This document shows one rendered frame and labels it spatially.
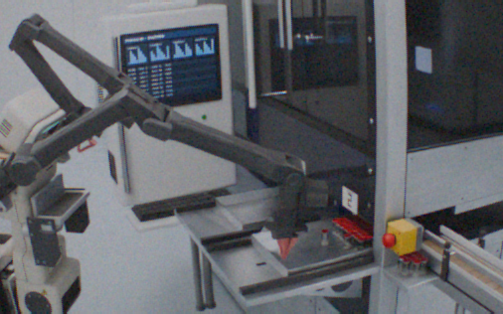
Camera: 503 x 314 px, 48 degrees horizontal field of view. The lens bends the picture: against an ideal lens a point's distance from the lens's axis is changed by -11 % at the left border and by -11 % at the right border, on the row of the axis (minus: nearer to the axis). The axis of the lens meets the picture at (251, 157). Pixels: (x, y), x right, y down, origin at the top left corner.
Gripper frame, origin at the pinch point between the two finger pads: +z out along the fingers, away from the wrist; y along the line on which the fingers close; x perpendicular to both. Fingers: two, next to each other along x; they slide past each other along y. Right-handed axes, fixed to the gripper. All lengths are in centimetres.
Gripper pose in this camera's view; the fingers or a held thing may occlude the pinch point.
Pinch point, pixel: (283, 255)
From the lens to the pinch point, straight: 171.1
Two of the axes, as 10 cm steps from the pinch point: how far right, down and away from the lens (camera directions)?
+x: -3.5, -2.6, 9.0
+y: 9.3, -0.3, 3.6
